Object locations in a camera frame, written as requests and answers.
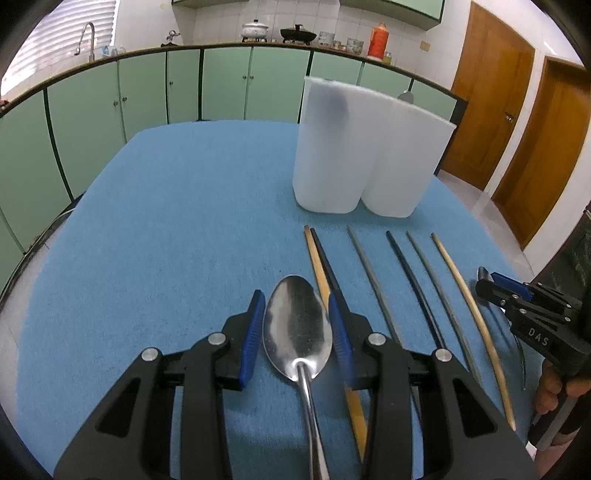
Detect green wall cabinet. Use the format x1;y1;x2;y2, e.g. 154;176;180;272
323;0;447;32

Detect blue tablecloth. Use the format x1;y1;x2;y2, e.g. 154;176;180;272
16;120;550;480

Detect wooden door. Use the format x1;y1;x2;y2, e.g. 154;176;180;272
491;55;591;251
436;1;537;193

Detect light wooden chopstick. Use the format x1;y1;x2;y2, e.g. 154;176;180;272
431;233;517;432
304;225;369;462

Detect black chopstick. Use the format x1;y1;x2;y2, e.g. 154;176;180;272
386;231;448;350
310;227;352;315

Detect person's right hand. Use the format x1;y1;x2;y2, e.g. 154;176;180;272
537;364;591;415

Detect white plastic utensil holder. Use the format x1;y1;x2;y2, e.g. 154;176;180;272
292;76;455;217

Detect window blinds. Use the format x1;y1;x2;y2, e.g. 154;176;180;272
0;0;119;100

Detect black wok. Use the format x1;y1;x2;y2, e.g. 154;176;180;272
280;25;318;45

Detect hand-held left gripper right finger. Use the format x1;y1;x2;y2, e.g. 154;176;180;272
328;293;541;480

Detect large metal spoon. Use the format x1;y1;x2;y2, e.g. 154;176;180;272
262;274;334;480

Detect green base cabinets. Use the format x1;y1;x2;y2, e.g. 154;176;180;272
0;44;468;301

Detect grey chopstick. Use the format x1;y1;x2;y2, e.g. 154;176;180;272
347;225;404;349
406;232;483;386

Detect white lidded pot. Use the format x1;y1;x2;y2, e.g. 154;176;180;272
240;19;270;42

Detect dark glass cabinet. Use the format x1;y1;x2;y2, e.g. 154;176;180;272
538;203;591;301

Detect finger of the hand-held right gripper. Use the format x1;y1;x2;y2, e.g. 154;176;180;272
475;268;518;319
490;272;536;301

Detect thin metal utensil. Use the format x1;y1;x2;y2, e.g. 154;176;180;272
510;335;528;391

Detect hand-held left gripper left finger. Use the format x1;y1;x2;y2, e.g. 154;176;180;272
53;291;267;480

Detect orange thermos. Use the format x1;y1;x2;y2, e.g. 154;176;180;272
368;22;388;59

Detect chrome faucet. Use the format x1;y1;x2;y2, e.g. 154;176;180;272
75;22;96;62

